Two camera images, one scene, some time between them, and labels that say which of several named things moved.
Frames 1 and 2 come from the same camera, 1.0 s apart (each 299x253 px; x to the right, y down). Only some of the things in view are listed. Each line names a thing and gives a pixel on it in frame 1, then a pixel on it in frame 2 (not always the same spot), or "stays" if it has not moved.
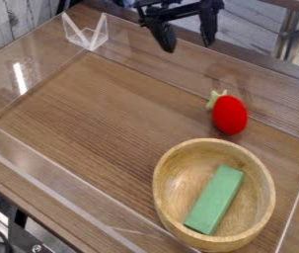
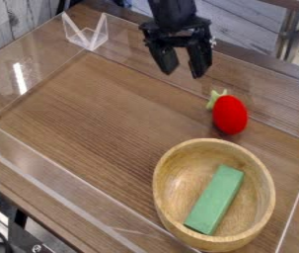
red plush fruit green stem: [230, 113] stays
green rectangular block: [207, 214] stays
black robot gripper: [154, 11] → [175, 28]
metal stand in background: [292, 35] stays
